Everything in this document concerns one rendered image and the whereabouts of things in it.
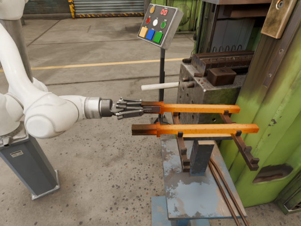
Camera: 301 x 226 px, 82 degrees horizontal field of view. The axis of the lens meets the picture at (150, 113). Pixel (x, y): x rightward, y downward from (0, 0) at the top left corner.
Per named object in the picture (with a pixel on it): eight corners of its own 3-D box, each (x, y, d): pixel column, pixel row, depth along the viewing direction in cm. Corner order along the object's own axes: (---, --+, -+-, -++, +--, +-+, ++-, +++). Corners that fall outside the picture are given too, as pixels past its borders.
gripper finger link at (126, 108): (116, 104, 69) (115, 106, 68) (143, 105, 69) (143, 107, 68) (117, 112, 72) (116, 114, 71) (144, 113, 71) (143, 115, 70)
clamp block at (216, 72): (212, 86, 91) (216, 75, 87) (206, 79, 97) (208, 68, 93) (234, 84, 92) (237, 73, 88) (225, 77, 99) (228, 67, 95)
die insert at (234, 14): (230, 17, 86) (233, 3, 82) (222, 15, 92) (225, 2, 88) (282, 15, 90) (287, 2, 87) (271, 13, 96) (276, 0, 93)
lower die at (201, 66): (203, 76, 100) (206, 62, 95) (191, 63, 115) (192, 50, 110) (267, 71, 106) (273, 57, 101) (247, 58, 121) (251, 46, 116)
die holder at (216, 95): (191, 147, 115) (204, 89, 88) (174, 113, 145) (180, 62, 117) (265, 136, 124) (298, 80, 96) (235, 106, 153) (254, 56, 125)
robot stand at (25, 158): (32, 201, 134) (-12, 151, 97) (32, 180, 147) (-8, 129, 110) (60, 189, 141) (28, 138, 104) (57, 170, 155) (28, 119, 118)
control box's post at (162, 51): (158, 124, 204) (162, 23, 137) (157, 122, 207) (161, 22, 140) (161, 123, 205) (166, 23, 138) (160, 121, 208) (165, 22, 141)
